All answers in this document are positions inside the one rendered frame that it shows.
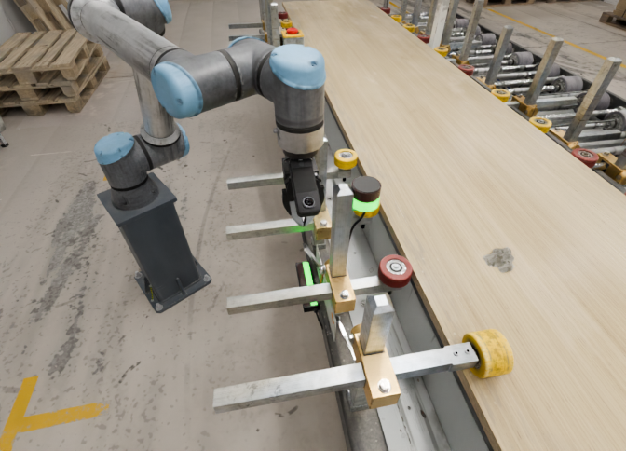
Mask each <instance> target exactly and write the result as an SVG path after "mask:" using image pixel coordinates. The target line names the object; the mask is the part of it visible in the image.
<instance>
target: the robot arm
mask: <svg viewBox="0 0 626 451"><path fill-rule="evenodd" d="M67 13H68V17H69V20H70V22H71V23H72V25H73V26H74V28H75V29H76V30H77V31H78V32H79V33H80V34H81V35H82V36H84V37H85V38H87V40H89V41H91V42H94V43H97V44H103V45H104V46H106V47H107V48H108V49H110V50H111V51H112V52H114V53H115V55H116V56H118V57H119V58H120V59H121V60H123V61H124V62H125V63H127V64H128V65H129V66H130V67H132V72H133V76H134V80H135V85H136V89H137V93H138V98H139V103H140V107H141V111H142V116H143V123H142V125H141V127H140V134H137V135H134V136H132V135H131V134H129V133H127V132H125V133H124V132H115V133H111V134H109V135H108V136H104V137H102V138H101V139H100V140H99V141H98V142H97V143H96V144H95V146H94V153H95V156H96V158H97V161H98V163H99V164H100V166H101V168H102V171H103V173H104V175H105V177H106V179H107V181H108V183H109V185H110V186H111V200H112V202H113V204H114V205H115V207H117V208H118V209H120V210H124V211H131V210H137V209H140V208H143V207H145V206H147V205H149V204H150V203H152V202H153V201H154V200H155V199H156V198H157V196H158V194H159V189H158V187H157V184H156V183H155V182H154V181H153V180H152V179H151V178H150V177H149V176H148V174H147V171H150V170H152V169H155V168H158V167H160V166H163V165H165V164H168V163H170V162H172V161H174V160H177V159H180V158H182V157H185V156H186V155H188V153H189V149H190V146H189V141H188V138H187V136H186V135H185V131H184V129H183V127H182V126H181V125H180V124H179V123H176V122H175V121H174V119H173V118H174V117H175V118H178V119H183V118H187V117H194V116H197V115H199V114H200V113H203V112H206V111H209V110H211V109H214V108H217V107H220V106H223V105H226V104H229V103H233V102H237V101H240V100H243V99H245V98H248V97H251V96H253V95H257V94H258V95H261V96H263V97H264V98H266V99H268V100H269V101H271V102H273V103H274V107H275V119H276V125H277V127H276V128H274V129H273V132H274V133H277V137H278V145H279V147H280V148H282V149H283V153H284V154H285V155H286V156H287V157H286V158H283V159H282V171H283V180H284V183H285V187H286V188H284V189H282V202H283V206H284V208H285V209H286V211H287V212H288V214H289V215H290V216H291V217H292V219H293V220H294V221H295V222H296V223H297V224H298V225H299V226H301V227H303V226H307V225H308V224H309V223H310V222H311V221H312V220H313V218H314V217H315V216H316V215H319V213H320V209H321V205H322V203H323V201H324V191H323V190H324V185H323V184H320V182H321V178H320V177H319V169H318V166H317V163H316V160H315V158H314V156H315V155H316V154H317V153H318V152H319V148H321V147H322V145H323V143H324V90H325V80H326V72H325V61H324V58H323V56H322V54H321V53H320V52H319V51H317V50H316V49H314V48H312V47H304V45H296V44H290V45H283V46H280V47H274V46H272V45H269V44H267V43H266V42H265V41H263V40H261V39H259V38H255V37H248V36H243V37H240V38H237V39H236V40H234V41H233V42H232V43H231V44H230V45H229V46H228V47H227V48H223V49H219V50H215V51H213V52H208V53H204V54H200V55H194V54H192V53H191V52H189V51H187V50H185V49H183V48H179V47H177V46H175V45H174V44H172V43H171V42H170V41H168V40H167V39H165V23H167V24H169V23H170V22H171V21H172V14H171V10H170V4H169V2H168V0H69V1H68V5H67ZM311 158H312V160H311ZM289 159H290V160H289ZM286 160H287V162H285V161H286ZM303 217H305V219H304V221H303Z"/></svg>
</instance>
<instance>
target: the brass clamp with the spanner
mask: <svg viewBox="0 0 626 451"><path fill-rule="evenodd" d="M324 265H325V268H326V274H325V277H326V280H327V283H329V282H330V285H331V289H332V303H333V310H334V313H342V312H348V311H353V310H355V304H356V297H355V294H354V291H353V288H352V285H351V282H350V278H349V275H348V273H347V271H346V275H345V276H338V277H332V274H331V270H330V267H329V265H330V259H328V260H327V261H326V262H325V263H324ZM343 290H347V291H348V294H349V297H348V299H343V298H341V297H340V294H341V292H342V291H343Z"/></svg>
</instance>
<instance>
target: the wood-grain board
mask: <svg viewBox="0 0 626 451"><path fill-rule="evenodd" d="M282 6H283V8H284V10H285V12H288V19H289V21H292V25H293V28H297V29H298V30H301V31H302V33H303V35H304V47H312V48H314V49H316V50H317V51H319V52H320V53H321V54H322V56H323V58H324V61H325V72H326V80H325V90H324V95H325V97H326V99H327V101H328V103H329V105H330V106H331V108H332V111H333V114H334V116H335V118H336V120H337V122H338V124H339V126H340V128H341V131H342V132H343V134H344V136H345V138H346V140H347V143H348V145H349V147H350V150H353V151H355V152H356V153H357V155H358V159H357V163H358V165H359V168H360V170H361V173H362V175H363V176H371V177H374V178H376V179H377V180H378V181H379V182H380V183H381V185H382V187H381V193H380V199H379V200H380V207H379V211H380V212H381V214H382V216H383V218H384V220H385V222H386V225H387V227H388V230H389V232H390V234H391V236H392V238H393V239H394V241H395V244H396V246H397V248H398V250H399V252H400V254H401V256H402V257H404V258H406V259H407V260H408V261H409V262H410V263H411V265H412V267H413V274H412V279H413V281H414V284H415V287H416V289H417V290H418V292H419V294H420V296H421V298H422V301H423V303H424V305H425V307H426V309H427V311H428V313H429V315H430V317H431V320H432V322H433V324H434V326H435V328H436V330H437V332H438V334H439V336H440V338H441V341H442V343H443V345H444V346H451V345H455V344H461V343H462V338H463V335H464V334H466V333H470V332H476V331H481V330H487V329H496V330H498V331H499V332H500V333H502V334H503V335H504V336H505V337H506V339H507V340H508V342H509V344H510V347H511V349H512V353H513V357H514V366H513V369H512V371H511V372H510V373H509V374H506V375H501V376H492V377H488V378H479V377H477V376H476V375H474V374H473V373H472V372H471V370H470V369H469V368H468V369H463V370H458V371H456V372H457V374H458V377H459V379H460V381H461V383H462V385H463V387H464V389H465V391H466V393H467V394H468V397H469V400H470V402H471V404H472V406H473V408H474V410H475V412H476V415H477V417H478V418H479V420H480V422H481V424H482V426H483V429H484V431H485V434H486V436H487V438H488V440H489V442H490V444H491V445H492V447H493V449H494V451H626V196H625V195H624V194H622V193H621V192H620V191H618V189H617V188H616V187H614V186H613V185H612V184H610V183H609V182H607V181H606V180H605V179H603V178H602V177H601V176H599V175H598V174H597V173H595V172H594V171H593V170H591V169H590V168H589V167H587V166H586V165H585V164H583V163H582V162H581V161H579V160H578V159H577V158H575V157H574V156H572V155H571V154H570V153H569V152H567V151H566V150H565V149H563V147H562V146H560V145H559V144H557V143H556V142H555V141H553V140H552V139H551V138H549V137H548V136H547V135H545V134H544V133H543V132H542V131H540V130H539V129H537V128H536V127H535V126H533V125H532V124H531V123H529V122H528V121H527V120H525V119H524V118H523V117H521V116H520V115H519V114H517V113H516V112H515V111H513V110H512V109H511V108H509V107H508V106H507V105H506V104H505V103H503V102H502V101H501V100H499V99H498V98H497V97H496V96H494V95H493V94H492V93H490V92H489V91H488V90H486V89H485V88H483V87H482V86H481V85H479V84H478V83H477V82H475V81H474V80H473V79H472V78H470V77H469V76H468V75H466V74H465V73H463V72H462V71H461V70H459V69H458V68H457V67H455V66H454V65H453V64H452V63H450V62H449V61H448V60H446V59H445V58H444V57H443V56H442V55H440V54H439V53H438V52H436V51H435V50H434V49H432V48H431V47H429V46H428V45H427V44H425V43H424V42H423V41H422V40H420V39H419V38H418V37H416V36H415V35H414V34H412V33H411V32H409V31H408V30H407V29H405V28H404V27H403V26H401V25H400V24H399V23H398V22H396V21H395V20H393V19H392V18H391V17H390V16H389V15H388V14H386V13H385V12H384V11H382V10H381V9H380V8H378V7H377V6H376V5H374V4H373V3H372V2H370V1H369V0H316V1H292V2H282ZM505 247H509V248H510V249H511V255H512V256H513V257H514V260H513V261H512V263H513V264H514V265H515V267H514V268H513V270H512V271H511V272H509V271H508V272H505V273H504V272H503V273H501V272H500V271H499V269H498V267H495V266H489V265H487V264H486V263H485V261H484V260H483V257H484V256H485V255H487V254H491V253H492V251H493V250H494V249H496V248H499V249H502V248H505Z"/></svg>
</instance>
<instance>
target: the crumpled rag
mask: <svg viewBox="0 0 626 451"><path fill-rule="evenodd" d="M483 260H484V261H485V263H486V264H487V265H489V266H490V267H498V269H499V271H500V272H501V273H503V272H504V273H505V272H508V271H509V272H511V271H512V270H513V268H514V267H515V265H514V264H513V263H512V261H513V260H514V257H513V256H512V255H511V249H510V248H509V247H505V248H502V249H499V248H496V249H494V250H493V251H492V253H491V254H487V255H485V256H484V257H483Z"/></svg>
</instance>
